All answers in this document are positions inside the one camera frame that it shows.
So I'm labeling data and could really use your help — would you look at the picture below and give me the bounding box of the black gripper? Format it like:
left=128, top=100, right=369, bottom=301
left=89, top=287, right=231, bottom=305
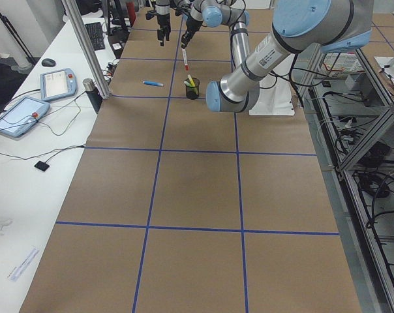
left=145, top=0, right=174, bottom=41
left=181, top=17, right=202, bottom=49

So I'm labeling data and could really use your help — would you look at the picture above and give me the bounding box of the red and white marker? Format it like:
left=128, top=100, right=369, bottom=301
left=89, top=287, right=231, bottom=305
left=181, top=48, right=189, bottom=71

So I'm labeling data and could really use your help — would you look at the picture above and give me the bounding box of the blue marker pen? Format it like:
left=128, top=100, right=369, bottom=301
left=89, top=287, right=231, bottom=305
left=143, top=80, right=164, bottom=87

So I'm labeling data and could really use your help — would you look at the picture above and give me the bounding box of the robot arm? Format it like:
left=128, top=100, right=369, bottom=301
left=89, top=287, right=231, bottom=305
left=145, top=0, right=374, bottom=113
left=181, top=1, right=249, bottom=68

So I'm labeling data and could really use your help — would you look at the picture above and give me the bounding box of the yellow highlighter pen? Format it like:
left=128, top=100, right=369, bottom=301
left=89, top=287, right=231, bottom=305
left=188, top=74, right=195, bottom=87

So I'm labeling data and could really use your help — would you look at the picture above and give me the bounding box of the black mesh pen holder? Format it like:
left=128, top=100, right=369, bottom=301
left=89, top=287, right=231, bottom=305
left=183, top=78, right=200, bottom=100

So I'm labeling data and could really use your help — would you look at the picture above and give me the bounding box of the black keyboard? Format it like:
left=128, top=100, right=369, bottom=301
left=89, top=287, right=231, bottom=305
left=85, top=22, right=105, bottom=51

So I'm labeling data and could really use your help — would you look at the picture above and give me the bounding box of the dark water bottle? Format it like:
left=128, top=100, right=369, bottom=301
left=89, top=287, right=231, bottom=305
left=82, top=78, right=102, bottom=113

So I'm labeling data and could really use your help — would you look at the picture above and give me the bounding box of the blue teach pendant far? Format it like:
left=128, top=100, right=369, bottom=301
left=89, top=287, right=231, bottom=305
left=40, top=68, right=78, bottom=102

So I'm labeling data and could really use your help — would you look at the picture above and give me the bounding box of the blue teach pendant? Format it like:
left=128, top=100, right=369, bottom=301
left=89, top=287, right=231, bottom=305
left=40, top=68, right=78, bottom=102
left=0, top=97, right=50, bottom=138

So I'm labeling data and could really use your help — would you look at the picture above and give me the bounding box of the black computer mouse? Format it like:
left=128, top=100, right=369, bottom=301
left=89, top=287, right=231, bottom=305
left=41, top=58, right=56, bottom=67

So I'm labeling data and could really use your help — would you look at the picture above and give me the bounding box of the blue teach pendant near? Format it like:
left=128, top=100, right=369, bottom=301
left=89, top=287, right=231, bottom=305
left=0, top=97, right=50, bottom=138

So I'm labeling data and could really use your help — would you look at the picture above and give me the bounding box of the brown paper table mat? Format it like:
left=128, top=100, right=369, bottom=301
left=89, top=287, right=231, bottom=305
left=21, top=14, right=364, bottom=312

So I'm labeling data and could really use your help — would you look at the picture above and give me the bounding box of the small black square device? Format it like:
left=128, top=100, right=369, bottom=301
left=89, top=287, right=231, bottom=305
left=34, top=161, right=50, bottom=171

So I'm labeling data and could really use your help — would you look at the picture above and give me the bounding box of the white paper label strip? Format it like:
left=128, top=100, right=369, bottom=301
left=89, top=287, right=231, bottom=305
left=8, top=247, right=39, bottom=282

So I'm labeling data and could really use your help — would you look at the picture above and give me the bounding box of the aluminium frame post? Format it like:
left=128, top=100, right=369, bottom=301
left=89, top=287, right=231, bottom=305
left=61, top=0, right=110, bottom=99

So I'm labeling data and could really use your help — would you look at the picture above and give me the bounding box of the thin black desk cable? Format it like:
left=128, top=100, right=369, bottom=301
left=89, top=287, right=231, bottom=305
left=0, top=91, right=87, bottom=160

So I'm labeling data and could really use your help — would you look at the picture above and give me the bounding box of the aluminium frame side rail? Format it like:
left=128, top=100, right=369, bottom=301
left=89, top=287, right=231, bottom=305
left=301, top=12, right=394, bottom=313

